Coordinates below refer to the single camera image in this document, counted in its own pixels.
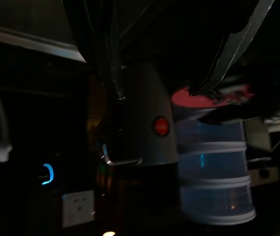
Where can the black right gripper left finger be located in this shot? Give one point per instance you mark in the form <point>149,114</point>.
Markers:
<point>105,49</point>

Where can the black appliance with blue light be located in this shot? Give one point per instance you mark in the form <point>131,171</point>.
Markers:
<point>50,174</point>

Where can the white wall socket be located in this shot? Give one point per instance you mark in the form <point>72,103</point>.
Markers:
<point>78,209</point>

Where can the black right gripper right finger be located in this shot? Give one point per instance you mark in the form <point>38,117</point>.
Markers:
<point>235,44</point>

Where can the grey kettle with red logo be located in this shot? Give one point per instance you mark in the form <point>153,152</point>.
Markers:
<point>142,110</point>

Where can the clear plastic lidded container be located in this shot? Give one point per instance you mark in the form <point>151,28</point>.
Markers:
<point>213,159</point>

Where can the pink round plate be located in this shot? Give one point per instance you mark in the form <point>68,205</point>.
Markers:
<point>186,100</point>

